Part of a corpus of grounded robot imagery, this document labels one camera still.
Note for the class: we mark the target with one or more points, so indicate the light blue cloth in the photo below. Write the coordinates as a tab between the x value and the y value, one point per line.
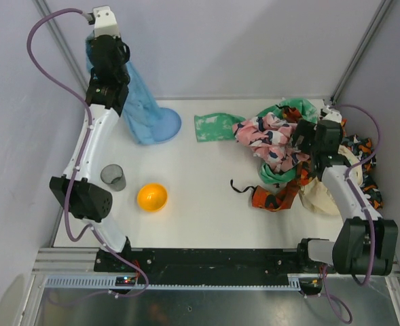
141	111

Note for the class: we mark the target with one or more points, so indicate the orange red patterned cloth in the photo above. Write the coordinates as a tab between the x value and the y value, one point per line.
264	199

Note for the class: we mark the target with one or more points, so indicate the green white cloth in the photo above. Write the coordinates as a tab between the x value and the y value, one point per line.
218	127

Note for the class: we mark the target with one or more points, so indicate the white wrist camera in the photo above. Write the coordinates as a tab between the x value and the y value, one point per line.
330	114
105	22

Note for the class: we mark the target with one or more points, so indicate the white cable duct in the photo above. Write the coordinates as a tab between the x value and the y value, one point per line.
290	283

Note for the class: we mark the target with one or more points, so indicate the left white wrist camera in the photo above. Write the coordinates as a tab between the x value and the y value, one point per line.
105	22

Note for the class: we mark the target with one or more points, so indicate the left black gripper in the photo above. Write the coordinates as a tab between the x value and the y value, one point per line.
108	41

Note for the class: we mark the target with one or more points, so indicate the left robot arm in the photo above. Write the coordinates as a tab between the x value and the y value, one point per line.
79	188

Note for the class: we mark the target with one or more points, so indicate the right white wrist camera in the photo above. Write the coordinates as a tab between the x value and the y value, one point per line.
330	114

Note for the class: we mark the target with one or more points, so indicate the pink navy patterned cloth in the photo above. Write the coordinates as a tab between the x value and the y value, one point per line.
269	138

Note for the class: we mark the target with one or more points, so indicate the grey mesh cup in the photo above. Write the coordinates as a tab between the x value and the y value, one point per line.
113	176

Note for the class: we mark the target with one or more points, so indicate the blue plate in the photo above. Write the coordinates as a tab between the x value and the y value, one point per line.
167	126

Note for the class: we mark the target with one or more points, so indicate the orange bowl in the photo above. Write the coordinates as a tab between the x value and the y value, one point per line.
152	197

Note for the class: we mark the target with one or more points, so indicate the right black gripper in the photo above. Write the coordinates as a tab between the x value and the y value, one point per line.
301	132

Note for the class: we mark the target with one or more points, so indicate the dark orange patterned cloth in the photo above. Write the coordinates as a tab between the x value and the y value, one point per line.
362	148

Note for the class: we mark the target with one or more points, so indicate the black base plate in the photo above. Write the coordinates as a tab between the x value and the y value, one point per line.
222	267

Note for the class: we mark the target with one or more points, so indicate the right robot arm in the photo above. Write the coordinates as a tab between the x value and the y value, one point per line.
366	242

